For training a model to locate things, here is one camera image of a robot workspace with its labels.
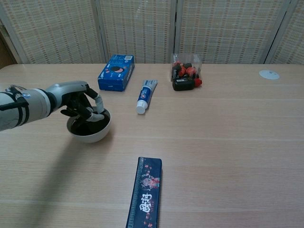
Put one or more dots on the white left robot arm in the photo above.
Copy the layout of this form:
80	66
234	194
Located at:
35	104

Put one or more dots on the brown wooden door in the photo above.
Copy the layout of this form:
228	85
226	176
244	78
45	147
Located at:
6	54

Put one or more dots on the woven folding screen panel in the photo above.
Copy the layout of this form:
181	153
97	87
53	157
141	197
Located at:
228	28
137	28
292	40
52	31

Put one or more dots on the white blue toothpaste tube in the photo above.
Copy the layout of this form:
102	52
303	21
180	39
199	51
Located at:
144	95

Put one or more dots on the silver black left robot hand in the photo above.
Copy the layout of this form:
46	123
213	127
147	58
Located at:
69	92

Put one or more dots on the blue Oreo cookie box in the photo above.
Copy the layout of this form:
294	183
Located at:
114	72

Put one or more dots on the black bottle with red cap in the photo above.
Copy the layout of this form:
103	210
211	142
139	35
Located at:
183	84

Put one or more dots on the bag of red-black clips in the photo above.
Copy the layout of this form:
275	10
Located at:
185	69

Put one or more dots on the dark blue printed pencil case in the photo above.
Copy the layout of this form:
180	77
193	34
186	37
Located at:
145	190

